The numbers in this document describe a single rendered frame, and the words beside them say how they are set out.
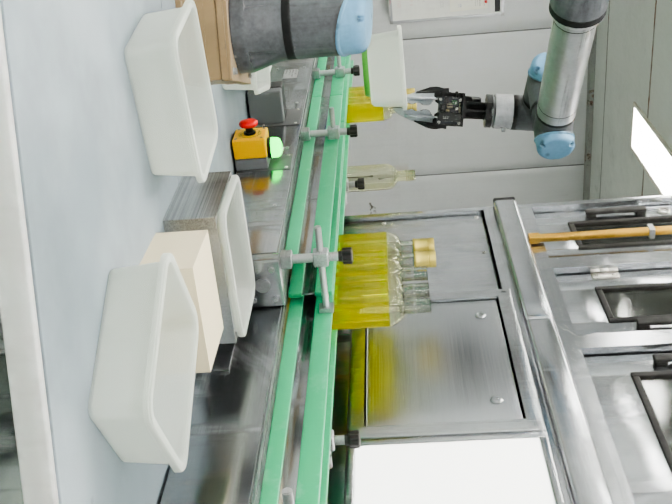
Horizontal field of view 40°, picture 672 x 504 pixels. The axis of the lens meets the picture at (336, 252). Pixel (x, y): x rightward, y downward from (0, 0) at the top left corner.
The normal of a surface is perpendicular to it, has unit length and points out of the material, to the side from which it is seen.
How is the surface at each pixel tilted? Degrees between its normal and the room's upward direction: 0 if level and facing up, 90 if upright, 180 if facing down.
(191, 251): 90
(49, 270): 0
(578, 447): 90
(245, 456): 90
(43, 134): 0
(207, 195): 90
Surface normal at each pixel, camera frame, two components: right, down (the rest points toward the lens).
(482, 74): -0.04, 0.47
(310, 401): -0.09, -0.88
